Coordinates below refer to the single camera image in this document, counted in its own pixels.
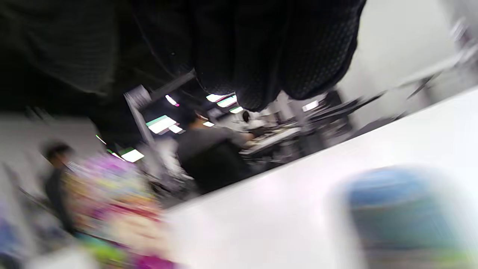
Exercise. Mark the blue white floral Russian doll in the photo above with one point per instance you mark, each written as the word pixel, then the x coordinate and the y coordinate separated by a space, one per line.
pixel 403 224

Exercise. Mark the group of ceiling light strips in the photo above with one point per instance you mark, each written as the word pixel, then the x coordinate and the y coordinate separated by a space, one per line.
pixel 160 124

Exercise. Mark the largest multicoloured Russian doll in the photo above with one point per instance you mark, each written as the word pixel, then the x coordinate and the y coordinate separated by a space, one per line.
pixel 119 209

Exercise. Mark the person's right hand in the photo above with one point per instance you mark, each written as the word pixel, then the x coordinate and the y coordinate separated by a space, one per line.
pixel 261 45

